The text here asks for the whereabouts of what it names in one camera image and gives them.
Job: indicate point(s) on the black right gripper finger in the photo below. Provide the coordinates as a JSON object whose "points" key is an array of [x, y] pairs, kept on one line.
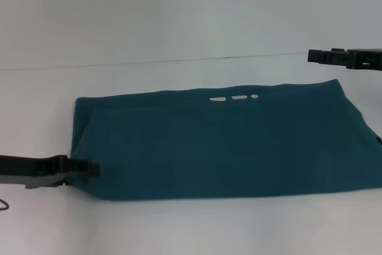
{"points": [[328, 60], [328, 53]]}

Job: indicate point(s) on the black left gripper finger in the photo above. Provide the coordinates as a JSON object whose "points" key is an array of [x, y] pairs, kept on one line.
{"points": [[61, 181], [83, 167]]}

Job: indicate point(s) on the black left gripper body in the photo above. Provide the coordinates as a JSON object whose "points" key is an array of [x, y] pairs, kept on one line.
{"points": [[27, 171]]}

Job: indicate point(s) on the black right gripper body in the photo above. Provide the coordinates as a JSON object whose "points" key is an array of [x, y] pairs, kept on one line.
{"points": [[367, 59]]}

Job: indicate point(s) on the teal blue shirt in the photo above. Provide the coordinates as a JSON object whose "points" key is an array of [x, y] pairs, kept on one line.
{"points": [[209, 147]]}

